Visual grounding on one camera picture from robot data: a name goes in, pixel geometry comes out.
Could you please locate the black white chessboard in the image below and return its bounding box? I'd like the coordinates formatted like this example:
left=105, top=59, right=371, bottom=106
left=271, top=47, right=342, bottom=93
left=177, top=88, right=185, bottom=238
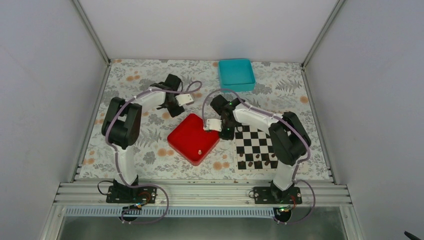
left=231, top=110, right=299, bottom=173

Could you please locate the grey cable duct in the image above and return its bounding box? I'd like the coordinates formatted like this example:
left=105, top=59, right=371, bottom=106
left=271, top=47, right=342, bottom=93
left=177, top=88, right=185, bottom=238
left=63, top=206, right=275, bottom=218

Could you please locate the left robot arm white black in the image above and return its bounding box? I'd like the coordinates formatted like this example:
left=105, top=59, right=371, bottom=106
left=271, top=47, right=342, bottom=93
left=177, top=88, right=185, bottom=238
left=101, top=74, right=185, bottom=203

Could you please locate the teal bin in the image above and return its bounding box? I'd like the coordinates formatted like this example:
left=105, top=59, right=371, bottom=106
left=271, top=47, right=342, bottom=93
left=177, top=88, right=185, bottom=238
left=218, top=58, right=256, bottom=92

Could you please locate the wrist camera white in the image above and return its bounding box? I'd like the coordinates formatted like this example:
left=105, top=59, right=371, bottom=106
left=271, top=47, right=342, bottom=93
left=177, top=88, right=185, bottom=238
left=203, top=118, right=222, bottom=132
left=175, top=93, right=195, bottom=107

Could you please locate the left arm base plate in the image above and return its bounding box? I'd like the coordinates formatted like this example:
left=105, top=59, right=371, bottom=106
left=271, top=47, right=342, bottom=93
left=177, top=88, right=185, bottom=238
left=105, top=186, right=157, bottom=205

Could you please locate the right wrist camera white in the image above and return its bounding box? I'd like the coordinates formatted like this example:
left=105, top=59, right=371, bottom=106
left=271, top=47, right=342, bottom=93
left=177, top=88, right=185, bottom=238
left=203, top=118, right=222, bottom=132

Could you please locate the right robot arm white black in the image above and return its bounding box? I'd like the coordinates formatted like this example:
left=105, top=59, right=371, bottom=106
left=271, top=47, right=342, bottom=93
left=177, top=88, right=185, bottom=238
left=202, top=94, right=311, bottom=204

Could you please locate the aluminium rail frame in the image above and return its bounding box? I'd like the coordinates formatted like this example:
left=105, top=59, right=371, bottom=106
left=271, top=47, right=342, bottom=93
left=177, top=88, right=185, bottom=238
left=53, top=181, right=352, bottom=207

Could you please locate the red tray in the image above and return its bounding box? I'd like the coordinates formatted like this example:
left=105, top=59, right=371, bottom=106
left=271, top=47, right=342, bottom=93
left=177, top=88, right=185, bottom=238
left=167, top=113, right=220, bottom=166

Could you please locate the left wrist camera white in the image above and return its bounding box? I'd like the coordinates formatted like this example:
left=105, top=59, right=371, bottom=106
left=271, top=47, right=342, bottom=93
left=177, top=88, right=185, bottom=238
left=175, top=93, right=195, bottom=107

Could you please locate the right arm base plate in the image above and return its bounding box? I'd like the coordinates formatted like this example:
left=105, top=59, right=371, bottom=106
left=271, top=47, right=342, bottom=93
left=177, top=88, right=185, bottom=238
left=248, top=186, right=303, bottom=205

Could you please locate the floral table mat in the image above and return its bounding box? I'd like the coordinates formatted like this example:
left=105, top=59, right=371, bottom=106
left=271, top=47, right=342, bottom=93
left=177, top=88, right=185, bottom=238
left=79, top=59, right=330, bottom=181

